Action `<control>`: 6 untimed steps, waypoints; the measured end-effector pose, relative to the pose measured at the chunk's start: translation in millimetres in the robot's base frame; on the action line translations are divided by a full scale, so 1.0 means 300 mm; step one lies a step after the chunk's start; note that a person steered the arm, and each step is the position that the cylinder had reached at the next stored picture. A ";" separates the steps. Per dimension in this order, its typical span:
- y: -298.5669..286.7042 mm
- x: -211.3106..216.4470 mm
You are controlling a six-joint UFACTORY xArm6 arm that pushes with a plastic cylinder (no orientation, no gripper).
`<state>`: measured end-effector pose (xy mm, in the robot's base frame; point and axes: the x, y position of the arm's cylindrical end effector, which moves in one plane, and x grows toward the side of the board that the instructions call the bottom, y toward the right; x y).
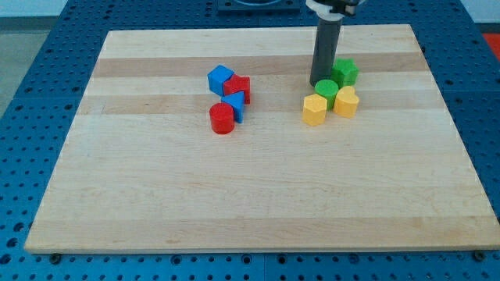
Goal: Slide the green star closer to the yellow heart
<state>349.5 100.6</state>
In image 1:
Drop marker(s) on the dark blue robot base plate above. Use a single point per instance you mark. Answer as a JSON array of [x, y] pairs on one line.
[[234, 6]]

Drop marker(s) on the yellow heart block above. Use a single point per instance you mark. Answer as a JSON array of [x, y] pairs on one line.
[[346, 102]]

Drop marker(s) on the green star block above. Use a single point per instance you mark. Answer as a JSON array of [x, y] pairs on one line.
[[344, 72]]

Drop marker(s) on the yellow hexagon block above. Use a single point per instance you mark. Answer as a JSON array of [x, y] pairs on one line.
[[314, 109]]

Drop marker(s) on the blue triangle block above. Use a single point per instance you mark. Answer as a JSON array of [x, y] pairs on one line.
[[237, 102]]

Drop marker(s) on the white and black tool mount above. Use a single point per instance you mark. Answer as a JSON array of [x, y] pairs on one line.
[[334, 9]]

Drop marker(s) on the blue cube block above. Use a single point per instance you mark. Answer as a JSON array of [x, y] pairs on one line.
[[217, 77]]

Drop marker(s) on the green cylinder block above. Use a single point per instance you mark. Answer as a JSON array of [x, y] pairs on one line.
[[327, 89]]

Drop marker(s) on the red star block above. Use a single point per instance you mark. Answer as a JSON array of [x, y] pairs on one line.
[[238, 83]]

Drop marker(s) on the red cylinder block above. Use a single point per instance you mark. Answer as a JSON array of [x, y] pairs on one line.
[[222, 118]]

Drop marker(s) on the light wooden board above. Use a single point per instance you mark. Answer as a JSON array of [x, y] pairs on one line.
[[141, 170]]

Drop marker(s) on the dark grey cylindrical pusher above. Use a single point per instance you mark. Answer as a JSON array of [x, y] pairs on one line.
[[326, 42]]

